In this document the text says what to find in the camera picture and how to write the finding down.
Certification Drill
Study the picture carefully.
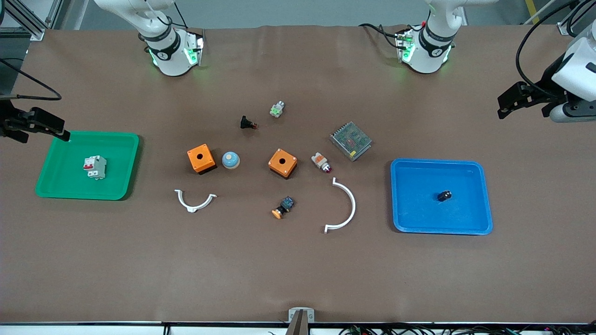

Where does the white red circuit breaker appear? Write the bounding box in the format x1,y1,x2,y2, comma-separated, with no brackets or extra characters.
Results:
83,155,107,181

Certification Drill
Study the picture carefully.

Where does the green plastic tray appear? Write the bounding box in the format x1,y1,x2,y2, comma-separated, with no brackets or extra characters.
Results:
35,131,140,201

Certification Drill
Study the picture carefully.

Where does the blue plastic tray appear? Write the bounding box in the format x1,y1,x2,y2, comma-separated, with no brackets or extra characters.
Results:
390,158,494,235

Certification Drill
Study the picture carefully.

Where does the orange button box with hole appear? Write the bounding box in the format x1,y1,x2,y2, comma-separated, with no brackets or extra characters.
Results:
187,144,217,175
268,148,298,179

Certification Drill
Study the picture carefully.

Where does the metal mesh power supply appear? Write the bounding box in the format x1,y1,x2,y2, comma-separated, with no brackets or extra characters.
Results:
330,121,373,162

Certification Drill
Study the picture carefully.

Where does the red indicator lamp orange body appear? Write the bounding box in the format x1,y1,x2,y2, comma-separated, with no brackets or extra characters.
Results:
311,151,333,174

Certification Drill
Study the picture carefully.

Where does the brown table mat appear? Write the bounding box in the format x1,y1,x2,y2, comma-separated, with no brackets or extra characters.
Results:
0,24,596,324

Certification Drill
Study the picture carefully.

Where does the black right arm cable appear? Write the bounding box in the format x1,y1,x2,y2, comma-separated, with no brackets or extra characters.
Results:
0,58,62,101

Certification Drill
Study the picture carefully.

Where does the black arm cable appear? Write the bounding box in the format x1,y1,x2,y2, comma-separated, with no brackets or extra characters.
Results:
515,0,580,94
0,58,62,101

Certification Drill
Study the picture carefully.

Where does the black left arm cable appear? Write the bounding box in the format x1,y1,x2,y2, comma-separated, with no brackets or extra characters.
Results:
515,0,580,94

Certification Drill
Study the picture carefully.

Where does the aluminium frame profile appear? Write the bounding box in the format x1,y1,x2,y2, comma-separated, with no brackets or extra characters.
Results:
0,0,63,41
556,0,596,36

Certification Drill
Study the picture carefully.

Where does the small white curved bracket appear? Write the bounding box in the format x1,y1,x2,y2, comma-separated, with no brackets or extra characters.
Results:
174,188,217,213

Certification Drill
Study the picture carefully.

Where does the black base cable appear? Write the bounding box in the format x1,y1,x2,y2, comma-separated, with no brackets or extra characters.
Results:
359,23,406,48

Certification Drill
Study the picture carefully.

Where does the large white curved bracket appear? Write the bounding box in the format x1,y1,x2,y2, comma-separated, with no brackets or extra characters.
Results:
324,177,357,234

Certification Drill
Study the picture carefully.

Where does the orange push button switch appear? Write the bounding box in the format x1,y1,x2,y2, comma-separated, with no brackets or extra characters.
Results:
271,196,295,220

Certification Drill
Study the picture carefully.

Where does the grey metal edge bracket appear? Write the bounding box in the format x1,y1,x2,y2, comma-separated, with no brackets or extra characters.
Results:
288,307,315,323

